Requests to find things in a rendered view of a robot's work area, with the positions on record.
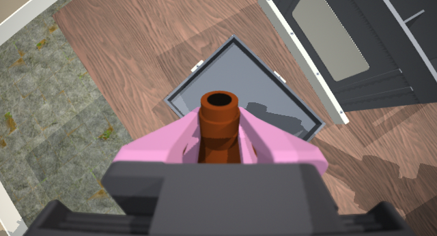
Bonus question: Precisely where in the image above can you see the brown glass bottle with red label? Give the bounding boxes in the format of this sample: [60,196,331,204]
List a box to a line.
[198,91,241,164]

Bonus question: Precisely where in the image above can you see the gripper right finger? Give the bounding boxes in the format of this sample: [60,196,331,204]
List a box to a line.
[238,107,328,177]

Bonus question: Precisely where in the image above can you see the dark grey divided crate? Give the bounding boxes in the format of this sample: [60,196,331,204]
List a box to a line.
[272,0,437,112]

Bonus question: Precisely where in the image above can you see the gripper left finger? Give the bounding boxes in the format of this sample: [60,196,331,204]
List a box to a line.
[113,107,201,163]

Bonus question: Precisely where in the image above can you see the grey tray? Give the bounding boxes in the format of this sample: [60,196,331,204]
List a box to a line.
[164,34,326,142]

